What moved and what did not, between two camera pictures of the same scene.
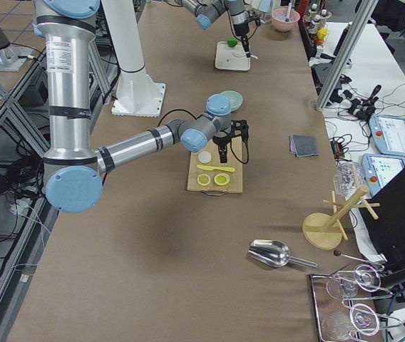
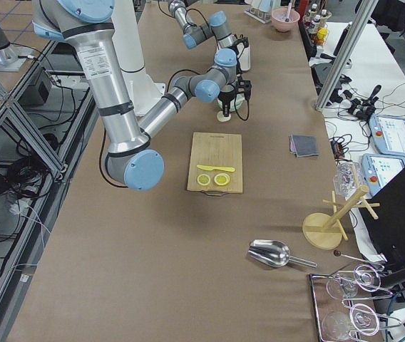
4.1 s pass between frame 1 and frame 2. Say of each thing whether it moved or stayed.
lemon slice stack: stayed
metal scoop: stayed
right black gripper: moved
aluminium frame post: stayed
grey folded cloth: stayed
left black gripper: moved
